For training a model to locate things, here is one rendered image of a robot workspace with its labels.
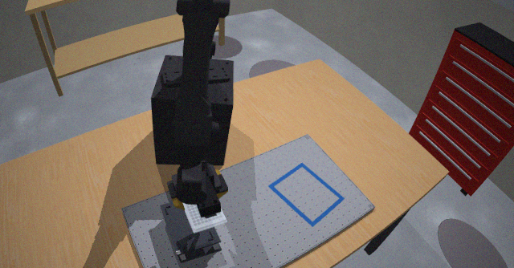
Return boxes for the white well plate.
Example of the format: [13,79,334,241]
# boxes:
[183,203,227,233]

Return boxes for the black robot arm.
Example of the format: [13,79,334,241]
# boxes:
[162,0,230,218]

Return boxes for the blue tape outline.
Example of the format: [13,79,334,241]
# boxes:
[268,163,344,227]

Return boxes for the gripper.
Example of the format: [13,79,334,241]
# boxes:
[167,164,228,210]

